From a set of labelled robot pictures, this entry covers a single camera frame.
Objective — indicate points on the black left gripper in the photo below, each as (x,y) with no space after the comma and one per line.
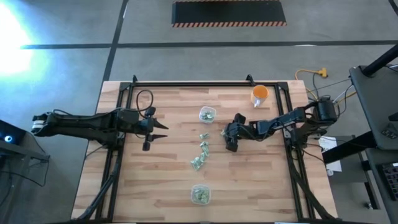
(145,126)

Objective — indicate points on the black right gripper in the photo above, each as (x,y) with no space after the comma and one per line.
(236,130)

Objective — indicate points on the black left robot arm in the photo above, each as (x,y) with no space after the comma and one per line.
(77,124)

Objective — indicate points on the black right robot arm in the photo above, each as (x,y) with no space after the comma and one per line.
(280,119)

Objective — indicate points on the small clear plastic container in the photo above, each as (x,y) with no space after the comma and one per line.
(200,109)

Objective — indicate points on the clear plastic tub with label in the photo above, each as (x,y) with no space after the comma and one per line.
(192,186)

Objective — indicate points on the white paper sheet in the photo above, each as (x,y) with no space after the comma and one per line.
(331,146)

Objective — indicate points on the black hazard-striped floor mat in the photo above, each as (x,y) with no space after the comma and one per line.
(228,12)

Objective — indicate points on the black metal side stand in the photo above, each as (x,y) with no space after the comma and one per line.
(25,154)

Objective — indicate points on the black box with blue light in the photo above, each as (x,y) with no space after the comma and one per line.
(11,133)

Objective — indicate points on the dark grey side desk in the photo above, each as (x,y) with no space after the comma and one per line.
(376,102)

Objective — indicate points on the black slanted pole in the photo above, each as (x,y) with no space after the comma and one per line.
(381,62)

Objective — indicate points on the black keypad with coloured keys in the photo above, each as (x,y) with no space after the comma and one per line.
(390,180)

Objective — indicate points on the black cart frame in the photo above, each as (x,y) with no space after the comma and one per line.
(348,147)

